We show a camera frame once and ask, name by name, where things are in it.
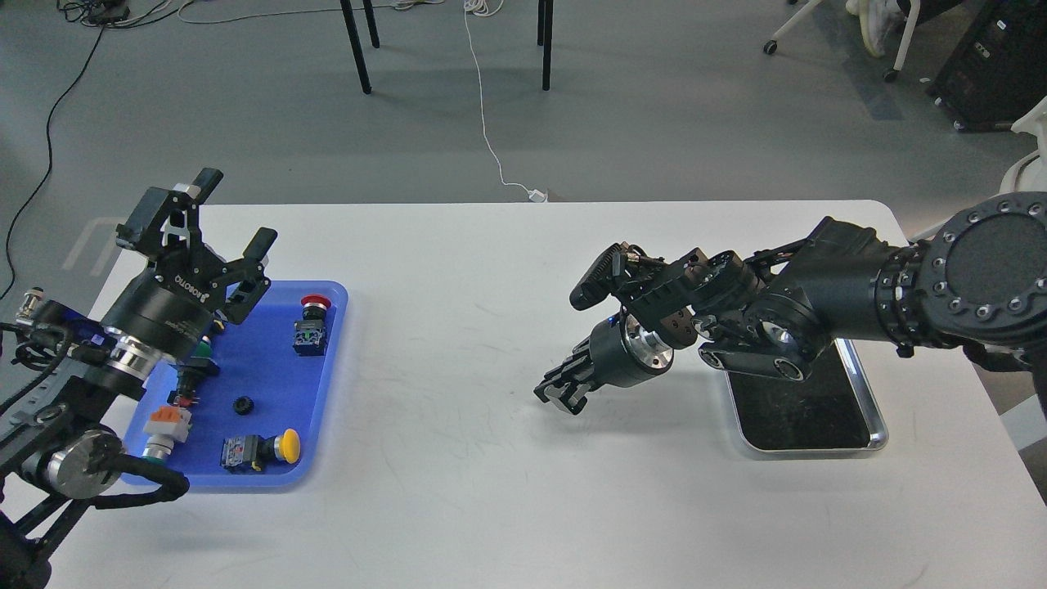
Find yellow push button switch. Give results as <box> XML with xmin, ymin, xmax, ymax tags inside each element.
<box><xmin>219</xmin><ymin>429</ymin><xmax>302</xmax><ymax>472</ymax></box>

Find red push button switch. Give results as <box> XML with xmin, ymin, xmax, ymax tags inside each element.
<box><xmin>292</xmin><ymin>292</ymin><xmax>332</xmax><ymax>357</ymax></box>

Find black cable on floor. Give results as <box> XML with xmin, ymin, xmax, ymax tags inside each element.
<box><xmin>0</xmin><ymin>0</ymin><xmax>197</xmax><ymax>302</ymax></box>

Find orange green push button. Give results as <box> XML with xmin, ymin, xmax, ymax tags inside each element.
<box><xmin>141</xmin><ymin>406</ymin><xmax>193</xmax><ymax>465</ymax></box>

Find black table legs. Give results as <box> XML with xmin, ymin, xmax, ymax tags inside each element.
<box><xmin>340</xmin><ymin>0</ymin><xmax>555</xmax><ymax>95</ymax></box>

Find white office chair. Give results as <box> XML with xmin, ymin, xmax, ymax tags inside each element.
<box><xmin>762</xmin><ymin>1</ymin><xmax>921</xmax><ymax>83</ymax></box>

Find person leg with shoe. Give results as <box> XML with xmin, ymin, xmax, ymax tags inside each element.
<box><xmin>845</xmin><ymin>1</ymin><xmax>904</xmax><ymax>56</ymax></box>

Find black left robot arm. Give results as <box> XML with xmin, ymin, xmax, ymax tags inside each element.
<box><xmin>1</xmin><ymin>168</ymin><xmax>277</xmax><ymax>588</ymax></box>

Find blue plastic tray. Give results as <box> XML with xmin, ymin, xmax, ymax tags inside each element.
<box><xmin>168</xmin><ymin>281</ymin><xmax>350</xmax><ymax>492</ymax></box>

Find green push button switch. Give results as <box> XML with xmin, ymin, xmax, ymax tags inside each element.
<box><xmin>168</xmin><ymin>335</ymin><xmax>220</xmax><ymax>407</ymax></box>

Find black cabinet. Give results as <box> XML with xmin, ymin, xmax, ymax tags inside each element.
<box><xmin>927</xmin><ymin>1</ymin><xmax>1046</xmax><ymax>132</ymax></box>

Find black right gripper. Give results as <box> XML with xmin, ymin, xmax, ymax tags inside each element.
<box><xmin>533</xmin><ymin>316</ymin><xmax>676</xmax><ymax>416</ymax></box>

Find white cable on floor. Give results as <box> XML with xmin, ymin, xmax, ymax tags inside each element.
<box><xmin>391</xmin><ymin>0</ymin><xmax>549</xmax><ymax>202</ymax></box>

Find white chair at right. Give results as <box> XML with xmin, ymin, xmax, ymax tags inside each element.
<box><xmin>997</xmin><ymin>97</ymin><xmax>1046</xmax><ymax>194</ymax></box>

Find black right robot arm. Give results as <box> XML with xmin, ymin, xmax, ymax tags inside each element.
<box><xmin>534</xmin><ymin>191</ymin><xmax>1046</xmax><ymax>415</ymax></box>

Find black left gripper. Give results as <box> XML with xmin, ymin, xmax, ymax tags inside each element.
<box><xmin>101</xmin><ymin>168</ymin><xmax>279</xmax><ymax>383</ymax></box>

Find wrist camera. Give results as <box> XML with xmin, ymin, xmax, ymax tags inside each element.
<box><xmin>15</xmin><ymin>287</ymin><xmax>110</xmax><ymax>346</ymax></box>
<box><xmin>569</xmin><ymin>242</ymin><xmax>638</xmax><ymax>312</ymax></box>

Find silver metal tray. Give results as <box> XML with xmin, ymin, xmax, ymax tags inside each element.
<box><xmin>726</xmin><ymin>339</ymin><xmax>889</xmax><ymax>460</ymax></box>

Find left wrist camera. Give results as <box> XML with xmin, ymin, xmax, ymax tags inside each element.
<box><xmin>15</xmin><ymin>287</ymin><xmax>110</xmax><ymax>346</ymax></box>

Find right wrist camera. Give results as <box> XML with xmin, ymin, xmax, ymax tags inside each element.
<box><xmin>569</xmin><ymin>242</ymin><xmax>638</xmax><ymax>312</ymax></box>

